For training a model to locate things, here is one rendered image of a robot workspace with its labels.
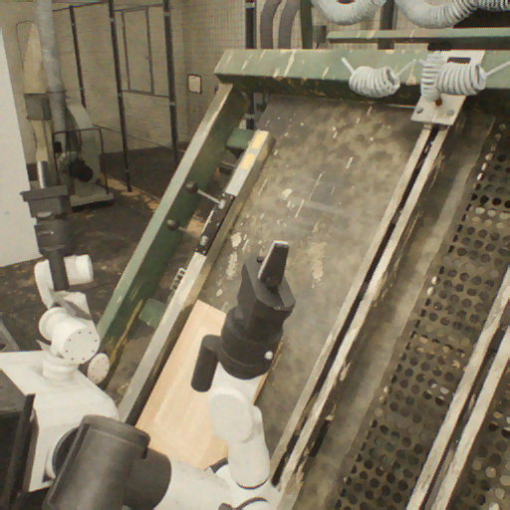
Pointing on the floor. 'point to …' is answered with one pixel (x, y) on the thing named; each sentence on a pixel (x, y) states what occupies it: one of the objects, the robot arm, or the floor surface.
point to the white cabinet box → (13, 180)
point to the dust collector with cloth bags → (47, 126)
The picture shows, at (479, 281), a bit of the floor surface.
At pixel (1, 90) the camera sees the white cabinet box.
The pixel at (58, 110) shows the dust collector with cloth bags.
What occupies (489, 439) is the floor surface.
